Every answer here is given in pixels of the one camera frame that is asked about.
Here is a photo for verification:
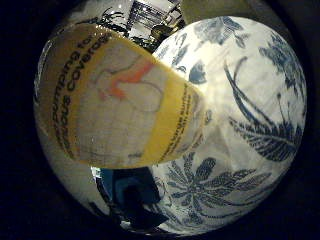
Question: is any white spray bottle yellow label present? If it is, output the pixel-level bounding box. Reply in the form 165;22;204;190
34;22;208;170

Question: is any dark blue cloth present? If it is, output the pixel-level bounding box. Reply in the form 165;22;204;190
99;166;169;229

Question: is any blue floral white tablecloth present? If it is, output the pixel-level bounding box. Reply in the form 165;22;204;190
148;15;308;235

